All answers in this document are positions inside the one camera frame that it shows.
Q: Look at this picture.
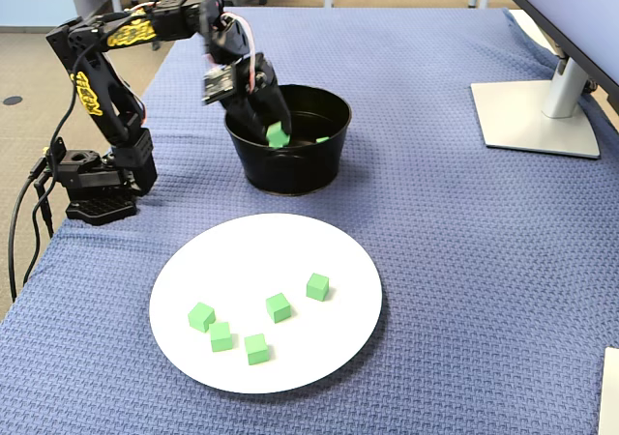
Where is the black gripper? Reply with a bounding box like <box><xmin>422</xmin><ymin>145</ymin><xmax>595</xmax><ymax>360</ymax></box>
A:
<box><xmin>212</xmin><ymin>16</ymin><xmax>293</xmax><ymax>142</ymax></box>

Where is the white round plate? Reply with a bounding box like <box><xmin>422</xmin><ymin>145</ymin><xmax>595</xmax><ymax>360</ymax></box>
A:
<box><xmin>148</xmin><ymin>212</ymin><xmax>383</xmax><ymax>394</ymax></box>

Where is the black metal bucket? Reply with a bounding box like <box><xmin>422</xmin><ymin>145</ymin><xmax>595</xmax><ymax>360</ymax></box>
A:
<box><xmin>223</xmin><ymin>84</ymin><xmax>353</xmax><ymax>197</ymax></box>

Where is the blue woven tablecloth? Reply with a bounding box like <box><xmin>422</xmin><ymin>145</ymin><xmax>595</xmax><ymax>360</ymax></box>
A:
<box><xmin>0</xmin><ymin>7</ymin><xmax>619</xmax><ymax>435</ymax></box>

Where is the monitor with silver stand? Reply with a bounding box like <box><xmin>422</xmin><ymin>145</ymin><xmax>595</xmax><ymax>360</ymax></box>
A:
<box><xmin>469</xmin><ymin>0</ymin><xmax>619</xmax><ymax>160</ymax></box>

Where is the white flat board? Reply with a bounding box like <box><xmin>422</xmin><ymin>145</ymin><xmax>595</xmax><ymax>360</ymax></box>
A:
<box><xmin>597</xmin><ymin>346</ymin><xmax>619</xmax><ymax>435</ymax></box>

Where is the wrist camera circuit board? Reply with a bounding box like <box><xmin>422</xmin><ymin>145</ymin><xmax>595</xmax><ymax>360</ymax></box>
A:
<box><xmin>201</xmin><ymin>64</ymin><xmax>244</xmax><ymax>107</ymax></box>

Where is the red white gripper servo wire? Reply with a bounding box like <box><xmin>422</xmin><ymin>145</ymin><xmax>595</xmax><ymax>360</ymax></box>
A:
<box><xmin>220</xmin><ymin>12</ymin><xmax>260</xmax><ymax>96</ymax></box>

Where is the red white arm servo wire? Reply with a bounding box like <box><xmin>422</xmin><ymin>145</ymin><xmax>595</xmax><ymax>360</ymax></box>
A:
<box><xmin>123</xmin><ymin>0</ymin><xmax>161</xmax><ymax>18</ymax></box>

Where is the thin black camera cable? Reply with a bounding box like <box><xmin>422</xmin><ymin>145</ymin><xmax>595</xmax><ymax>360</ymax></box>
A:
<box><xmin>47</xmin><ymin>0</ymin><xmax>181</xmax><ymax>165</ymax></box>

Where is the black cable with plug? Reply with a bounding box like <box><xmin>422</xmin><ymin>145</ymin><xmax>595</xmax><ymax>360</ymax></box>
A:
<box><xmin>21</xmin><ymin>181</ymin><xmax>57</xmax><ymax>286</ymax></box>

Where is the thick black power cable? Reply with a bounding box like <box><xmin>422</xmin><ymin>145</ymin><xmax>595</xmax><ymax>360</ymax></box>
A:
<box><xmin>7</xmin><ymin>163</ymin><xmax>49</xmax><ymax>304</ymax></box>

